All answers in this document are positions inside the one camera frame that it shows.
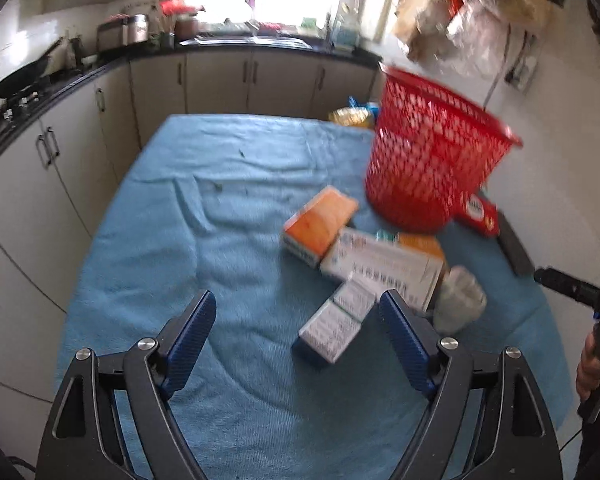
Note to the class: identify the red flat cardboard box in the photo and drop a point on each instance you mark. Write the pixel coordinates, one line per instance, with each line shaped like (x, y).
(480, 212)

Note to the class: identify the steel kitchen sink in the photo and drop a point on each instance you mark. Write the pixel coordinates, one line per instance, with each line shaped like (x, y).
(245, 41)

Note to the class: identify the black smartphone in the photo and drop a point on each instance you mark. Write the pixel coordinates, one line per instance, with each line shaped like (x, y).
(515, 250)

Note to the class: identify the hanging plastic bags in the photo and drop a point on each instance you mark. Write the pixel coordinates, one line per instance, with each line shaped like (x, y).
(470, 20)

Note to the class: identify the white plastic packet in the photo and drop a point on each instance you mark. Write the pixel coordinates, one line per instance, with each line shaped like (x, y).
(460, 300)

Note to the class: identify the person's right hand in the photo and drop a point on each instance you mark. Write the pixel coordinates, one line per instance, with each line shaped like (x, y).
(586, 367)

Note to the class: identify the orange cardboard medicine box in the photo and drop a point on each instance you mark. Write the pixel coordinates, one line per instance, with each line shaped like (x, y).
(320, 220)

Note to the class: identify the blue towel tablecloth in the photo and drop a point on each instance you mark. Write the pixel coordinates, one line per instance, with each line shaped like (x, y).
(205, 200)

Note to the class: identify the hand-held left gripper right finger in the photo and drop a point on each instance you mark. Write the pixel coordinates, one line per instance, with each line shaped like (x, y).
(405, 342)

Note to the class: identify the white wall socket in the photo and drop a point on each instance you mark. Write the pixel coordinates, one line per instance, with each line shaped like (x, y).
(522, 72)

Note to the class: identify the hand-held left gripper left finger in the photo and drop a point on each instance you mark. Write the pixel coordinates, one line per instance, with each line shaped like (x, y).
(192, 345)

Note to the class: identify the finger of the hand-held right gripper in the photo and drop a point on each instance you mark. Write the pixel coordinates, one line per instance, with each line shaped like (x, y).
(570, 287)

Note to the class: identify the yellow snack bag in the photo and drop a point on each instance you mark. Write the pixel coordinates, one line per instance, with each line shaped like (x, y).
(350, 116)

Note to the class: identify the small white medicine box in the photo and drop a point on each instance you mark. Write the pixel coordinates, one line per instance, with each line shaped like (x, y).
(330, 325)

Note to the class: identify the blue white detergent bottle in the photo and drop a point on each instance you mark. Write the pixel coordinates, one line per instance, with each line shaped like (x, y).
(346, 30)

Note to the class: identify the large white medicine box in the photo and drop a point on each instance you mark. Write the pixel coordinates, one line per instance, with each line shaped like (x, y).
(380, 265)

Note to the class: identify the black gas stove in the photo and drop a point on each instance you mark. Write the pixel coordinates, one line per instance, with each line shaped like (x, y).
(10, 107)

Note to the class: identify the red plastic mesh basket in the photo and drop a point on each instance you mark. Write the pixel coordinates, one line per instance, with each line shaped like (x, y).
(430, 160)

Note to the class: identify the black wok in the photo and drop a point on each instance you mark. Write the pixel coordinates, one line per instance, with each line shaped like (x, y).
(22, 77)

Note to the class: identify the steel rice cooker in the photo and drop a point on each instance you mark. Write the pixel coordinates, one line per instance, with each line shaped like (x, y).
(135, 30)

